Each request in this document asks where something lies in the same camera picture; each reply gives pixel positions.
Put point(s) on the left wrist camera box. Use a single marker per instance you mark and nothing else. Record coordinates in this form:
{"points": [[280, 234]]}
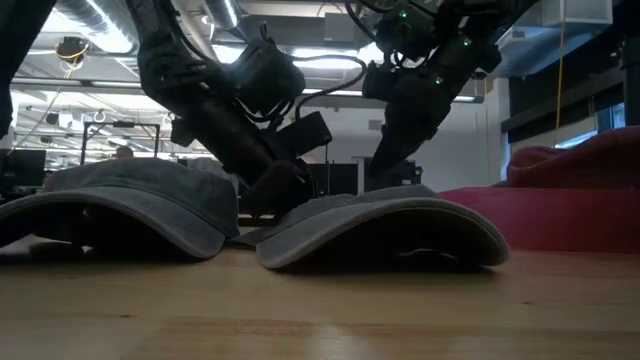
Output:
{"points": [[267, 75]]}

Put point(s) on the person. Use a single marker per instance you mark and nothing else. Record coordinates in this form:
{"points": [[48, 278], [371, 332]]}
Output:
{"points": [[125, 152]]}

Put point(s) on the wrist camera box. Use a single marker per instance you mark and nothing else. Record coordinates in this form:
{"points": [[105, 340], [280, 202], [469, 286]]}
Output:
{"points": [[267, 75], [379, 82]]}

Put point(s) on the dark cabinet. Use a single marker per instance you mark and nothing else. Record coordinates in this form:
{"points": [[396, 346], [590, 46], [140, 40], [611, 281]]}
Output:
{"points": [[332, 179]]}

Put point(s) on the black metal rack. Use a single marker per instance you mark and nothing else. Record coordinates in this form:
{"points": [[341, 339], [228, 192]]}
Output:
{"points": [[120, 125]]}

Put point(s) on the white ceiling duct box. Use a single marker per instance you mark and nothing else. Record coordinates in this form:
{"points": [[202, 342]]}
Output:
{"points": [[575, 12]]}

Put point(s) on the dark grey cap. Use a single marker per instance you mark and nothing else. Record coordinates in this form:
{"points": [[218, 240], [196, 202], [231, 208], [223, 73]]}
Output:
{"points": [[380, 220], [150, 192]]}

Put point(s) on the silver ceiling duct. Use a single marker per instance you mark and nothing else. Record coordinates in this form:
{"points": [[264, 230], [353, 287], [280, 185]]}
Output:
{"points": [[95, 22]]}

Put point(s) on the black computer monitor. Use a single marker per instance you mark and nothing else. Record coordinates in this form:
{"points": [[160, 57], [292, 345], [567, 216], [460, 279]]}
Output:
{"points": [[22, 167]]}

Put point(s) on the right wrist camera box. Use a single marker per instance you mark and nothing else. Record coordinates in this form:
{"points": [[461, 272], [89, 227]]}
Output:
{"points": [[379, 82]]}

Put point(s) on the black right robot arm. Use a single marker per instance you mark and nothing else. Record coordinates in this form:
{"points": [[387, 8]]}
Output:
{"points": [[440, 20]]}

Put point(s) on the maroon cap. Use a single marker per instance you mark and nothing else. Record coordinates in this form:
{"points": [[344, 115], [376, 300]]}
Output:
{"points": [[605, 160], [537, 167]]}

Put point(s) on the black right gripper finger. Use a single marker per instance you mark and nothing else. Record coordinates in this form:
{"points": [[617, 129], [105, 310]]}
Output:
{"points": [[397, 150]]}

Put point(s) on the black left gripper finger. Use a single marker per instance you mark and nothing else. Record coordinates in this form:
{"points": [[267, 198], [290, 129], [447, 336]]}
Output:
{"points": [[240, 150], [297, 187]]}

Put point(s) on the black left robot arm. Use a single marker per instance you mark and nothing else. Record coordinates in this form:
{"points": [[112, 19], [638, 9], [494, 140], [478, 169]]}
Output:
{"points": [[165, 45]]}

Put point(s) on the red bin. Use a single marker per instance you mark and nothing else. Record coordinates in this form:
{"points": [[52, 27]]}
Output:
{"points": [[550, 220]]}

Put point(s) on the black aluminium table frame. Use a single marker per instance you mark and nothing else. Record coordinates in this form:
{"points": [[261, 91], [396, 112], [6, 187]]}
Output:
{"points": [[20, 50]]}

